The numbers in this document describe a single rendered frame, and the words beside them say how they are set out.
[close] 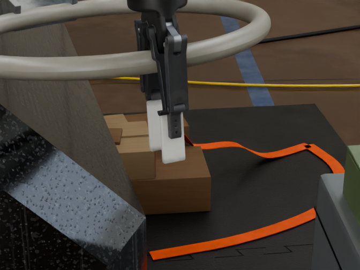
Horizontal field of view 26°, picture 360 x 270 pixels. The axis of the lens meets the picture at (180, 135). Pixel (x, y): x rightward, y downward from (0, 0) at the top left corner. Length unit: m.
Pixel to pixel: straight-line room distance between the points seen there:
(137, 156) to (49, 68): 1.51
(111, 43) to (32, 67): 3.33
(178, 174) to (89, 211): 1.22
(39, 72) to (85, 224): 0.41
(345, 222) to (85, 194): 0.50
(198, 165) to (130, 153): 0.26
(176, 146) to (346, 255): 0.25
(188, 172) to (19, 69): 1.60
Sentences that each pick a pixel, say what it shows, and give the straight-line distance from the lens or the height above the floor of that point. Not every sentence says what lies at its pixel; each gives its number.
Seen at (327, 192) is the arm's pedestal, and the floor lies 0.80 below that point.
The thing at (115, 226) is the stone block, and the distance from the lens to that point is 1.37.
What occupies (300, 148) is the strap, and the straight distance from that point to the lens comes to 3.05.
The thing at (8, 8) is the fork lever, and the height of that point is 0.95.
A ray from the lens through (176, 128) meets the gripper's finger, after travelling 0.98.
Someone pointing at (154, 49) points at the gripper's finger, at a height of 1.01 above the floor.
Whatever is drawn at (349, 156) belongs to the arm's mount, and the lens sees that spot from 1.05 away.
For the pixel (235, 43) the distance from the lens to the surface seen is 1.05.
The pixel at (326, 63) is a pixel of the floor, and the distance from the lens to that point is 4.06.
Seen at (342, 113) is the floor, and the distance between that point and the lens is 3.44.
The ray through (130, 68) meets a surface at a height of 0.99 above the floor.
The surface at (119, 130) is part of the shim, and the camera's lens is 2.59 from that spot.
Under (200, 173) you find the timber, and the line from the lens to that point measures 2.55.
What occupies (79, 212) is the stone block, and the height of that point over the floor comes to 0.65.
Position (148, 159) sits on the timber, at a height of 0.21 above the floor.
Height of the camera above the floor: 1.31
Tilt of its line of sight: 24 degrees down
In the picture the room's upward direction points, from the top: straight up
